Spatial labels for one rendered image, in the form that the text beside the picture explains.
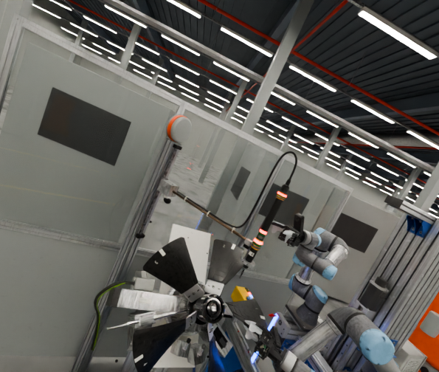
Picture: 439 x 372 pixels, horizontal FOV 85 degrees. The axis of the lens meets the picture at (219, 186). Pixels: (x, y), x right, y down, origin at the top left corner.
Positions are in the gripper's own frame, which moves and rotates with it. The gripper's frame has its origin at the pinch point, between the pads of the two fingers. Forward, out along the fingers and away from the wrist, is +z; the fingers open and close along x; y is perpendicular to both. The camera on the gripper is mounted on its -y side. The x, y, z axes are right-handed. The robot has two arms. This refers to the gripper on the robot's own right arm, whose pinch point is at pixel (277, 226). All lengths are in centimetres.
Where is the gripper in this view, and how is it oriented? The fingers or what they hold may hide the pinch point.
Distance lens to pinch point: 118.2
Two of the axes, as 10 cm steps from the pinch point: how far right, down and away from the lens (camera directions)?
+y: -4.1, 9.0, 1.5
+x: -4.8, -3.5, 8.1
